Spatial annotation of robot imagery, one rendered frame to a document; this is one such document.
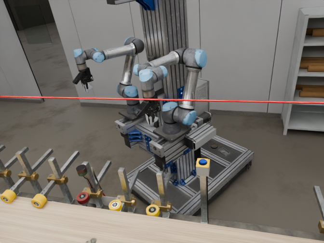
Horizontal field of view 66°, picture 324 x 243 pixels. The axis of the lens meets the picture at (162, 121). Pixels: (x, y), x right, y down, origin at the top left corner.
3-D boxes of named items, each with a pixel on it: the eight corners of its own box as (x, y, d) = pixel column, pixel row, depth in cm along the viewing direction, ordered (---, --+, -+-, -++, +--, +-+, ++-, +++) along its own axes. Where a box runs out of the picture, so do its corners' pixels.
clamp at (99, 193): (87, 192, 183) (85, 187, 180) (103, 194, 179) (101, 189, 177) (83, 197, 178) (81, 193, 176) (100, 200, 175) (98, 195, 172)
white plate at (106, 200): (89, 202, 190) (86, 193, 184) (121, 207, 183) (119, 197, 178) (89, 203, 189) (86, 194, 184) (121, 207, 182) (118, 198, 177)
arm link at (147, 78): (155, 69, 141) (145, 74, 135) (157, 87, 146) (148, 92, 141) (145, 67, 145) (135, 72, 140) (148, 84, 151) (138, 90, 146)
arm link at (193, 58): (179, 120, 195) (192, 48, 182) (195, 126, 186) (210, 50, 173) (170, 122, 186) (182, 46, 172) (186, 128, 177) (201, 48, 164)
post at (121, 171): (132, 215, 184) (119, 166, 158) (136, 216, 183) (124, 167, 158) (130, 219, 181) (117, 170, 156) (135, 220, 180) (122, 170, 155)
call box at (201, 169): (197, 168, 146) (197, 157, 141) (209, 168, 144) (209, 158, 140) (195, 176, 140) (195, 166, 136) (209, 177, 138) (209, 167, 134)
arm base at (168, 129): (171, 122, 210) (170, 112, 205) (185, 128, 200) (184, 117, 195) (158, 130, 202) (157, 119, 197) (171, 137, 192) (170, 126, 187)
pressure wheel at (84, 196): (84, 201, 178) (79, 190, 172) (94, 203, 176) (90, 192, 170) (78, 210, 172) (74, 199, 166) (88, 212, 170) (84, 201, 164)
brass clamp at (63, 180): (53, 178, 185) (51, 172, 182) (69, 180, 181) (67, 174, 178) (48, 184, 180) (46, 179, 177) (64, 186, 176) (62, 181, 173)
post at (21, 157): (42, 196, 200) (18, 149, 175) (46, 197, 199) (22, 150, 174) (40, 200, 197) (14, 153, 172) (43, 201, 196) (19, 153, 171)
